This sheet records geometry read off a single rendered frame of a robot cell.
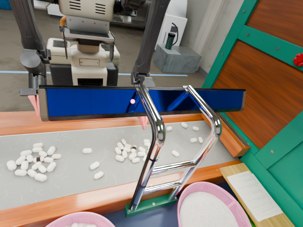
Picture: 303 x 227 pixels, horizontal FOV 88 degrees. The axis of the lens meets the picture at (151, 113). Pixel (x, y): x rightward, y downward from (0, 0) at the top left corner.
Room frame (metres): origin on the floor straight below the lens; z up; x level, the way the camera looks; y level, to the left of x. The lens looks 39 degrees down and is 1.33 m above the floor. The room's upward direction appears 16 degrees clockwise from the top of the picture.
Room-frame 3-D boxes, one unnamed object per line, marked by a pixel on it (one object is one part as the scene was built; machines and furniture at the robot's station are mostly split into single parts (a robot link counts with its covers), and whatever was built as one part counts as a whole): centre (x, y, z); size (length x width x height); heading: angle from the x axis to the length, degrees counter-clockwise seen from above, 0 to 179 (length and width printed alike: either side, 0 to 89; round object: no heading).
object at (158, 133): (0.33, -0.06, 0.90); 0.20 x 0.19 x 0.45; 119
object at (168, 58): (3.48, -0.15, 0.39); 0.82 x 0.65 x 0.79; 122
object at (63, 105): (0.40, -0.03, 1.08); 0.62 x 0.08 x 0.07; 119
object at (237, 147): (0.66, -0.38, 0.83); 0.30 x 0.06 x 0.07; 29
